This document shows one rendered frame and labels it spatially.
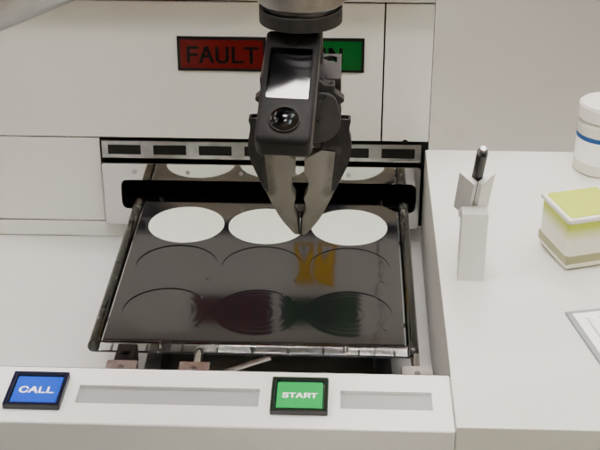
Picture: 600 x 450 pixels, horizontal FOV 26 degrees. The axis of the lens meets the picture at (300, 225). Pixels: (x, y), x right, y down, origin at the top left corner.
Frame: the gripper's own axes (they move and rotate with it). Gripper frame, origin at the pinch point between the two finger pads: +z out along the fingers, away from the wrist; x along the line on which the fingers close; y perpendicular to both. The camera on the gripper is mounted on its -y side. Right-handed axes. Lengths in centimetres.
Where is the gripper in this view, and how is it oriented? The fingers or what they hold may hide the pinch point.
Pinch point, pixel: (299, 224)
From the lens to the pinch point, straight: 117.9
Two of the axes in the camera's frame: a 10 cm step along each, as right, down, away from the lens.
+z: 0.0, 8.8, 4.7
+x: -10.0, -0.2, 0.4
